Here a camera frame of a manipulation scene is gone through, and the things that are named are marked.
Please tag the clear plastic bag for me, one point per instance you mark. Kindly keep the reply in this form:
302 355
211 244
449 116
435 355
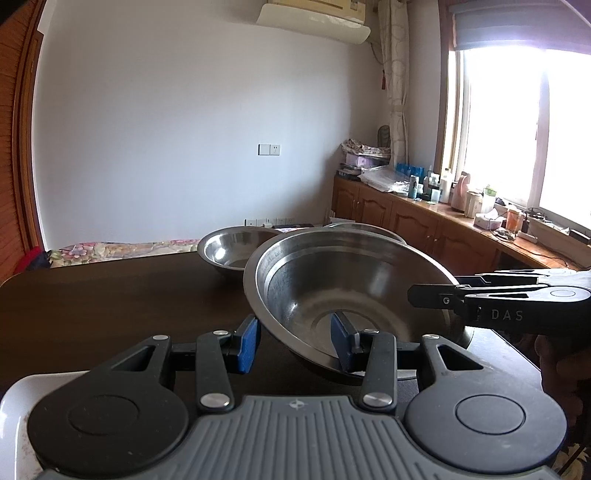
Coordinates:
383 180

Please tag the white wall switch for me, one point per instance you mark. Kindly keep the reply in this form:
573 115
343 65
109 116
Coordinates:
269 149

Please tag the white floral square plate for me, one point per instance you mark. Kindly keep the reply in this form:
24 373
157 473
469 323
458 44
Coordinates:
16 415

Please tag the red cloth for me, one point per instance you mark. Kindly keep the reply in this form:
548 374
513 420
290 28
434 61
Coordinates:
32 261

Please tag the person's right hand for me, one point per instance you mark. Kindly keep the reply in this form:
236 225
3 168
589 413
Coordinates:
561 374

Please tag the white jar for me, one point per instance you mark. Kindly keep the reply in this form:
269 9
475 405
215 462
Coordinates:
473 205

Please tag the floral bed blanket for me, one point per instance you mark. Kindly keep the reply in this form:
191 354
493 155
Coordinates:
120 251

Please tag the wall air conditioner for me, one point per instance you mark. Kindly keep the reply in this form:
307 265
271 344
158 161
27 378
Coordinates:
314 21

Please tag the wooden slatted wardrobe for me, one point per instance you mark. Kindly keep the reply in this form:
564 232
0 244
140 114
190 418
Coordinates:
14 138

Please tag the low wooden cabinet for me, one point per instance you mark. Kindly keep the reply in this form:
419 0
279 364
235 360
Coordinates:
415 226

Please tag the grey roller blind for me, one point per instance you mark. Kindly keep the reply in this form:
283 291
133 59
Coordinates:
508 23

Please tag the floral cloth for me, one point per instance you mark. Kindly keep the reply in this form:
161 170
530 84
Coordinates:
575 464

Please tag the window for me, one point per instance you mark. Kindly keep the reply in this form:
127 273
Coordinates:
508 138

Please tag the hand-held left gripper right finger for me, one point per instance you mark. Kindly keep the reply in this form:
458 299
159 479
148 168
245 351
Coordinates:
339 341

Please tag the dark oval fan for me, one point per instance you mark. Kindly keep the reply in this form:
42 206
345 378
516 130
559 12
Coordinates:
384 134

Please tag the orange jar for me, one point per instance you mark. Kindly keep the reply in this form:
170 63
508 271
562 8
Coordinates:
513 219

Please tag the white bottle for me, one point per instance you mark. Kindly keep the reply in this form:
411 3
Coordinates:
446 187

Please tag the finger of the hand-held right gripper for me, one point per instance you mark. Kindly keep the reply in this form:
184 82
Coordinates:
508 279
434 296

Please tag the large steel bowl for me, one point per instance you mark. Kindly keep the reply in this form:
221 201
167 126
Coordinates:
369 277

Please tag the green capped bottle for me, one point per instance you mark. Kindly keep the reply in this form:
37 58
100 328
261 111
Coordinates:
489 201

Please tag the long white planter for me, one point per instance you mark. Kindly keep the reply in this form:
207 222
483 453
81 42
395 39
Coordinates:
558 235

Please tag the purple box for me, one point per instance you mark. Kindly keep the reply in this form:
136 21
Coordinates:
364 161

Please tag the blue boxes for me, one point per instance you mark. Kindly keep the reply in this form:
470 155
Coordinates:
408 168

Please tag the stack of newspapers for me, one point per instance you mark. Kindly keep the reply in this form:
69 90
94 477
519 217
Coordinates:
364 147

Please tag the pink kettle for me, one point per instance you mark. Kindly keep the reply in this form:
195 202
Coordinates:
461 194

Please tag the tissue box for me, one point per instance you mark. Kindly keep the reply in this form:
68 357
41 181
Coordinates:
487 222

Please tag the blue can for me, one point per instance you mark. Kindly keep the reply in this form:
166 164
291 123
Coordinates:
413 187

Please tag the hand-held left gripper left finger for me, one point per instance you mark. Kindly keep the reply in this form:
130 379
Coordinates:
249 344

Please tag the wall socket row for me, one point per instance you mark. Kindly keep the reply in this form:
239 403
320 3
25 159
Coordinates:
270 221

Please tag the patterned beige curtain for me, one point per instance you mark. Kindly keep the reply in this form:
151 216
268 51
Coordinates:
397 83

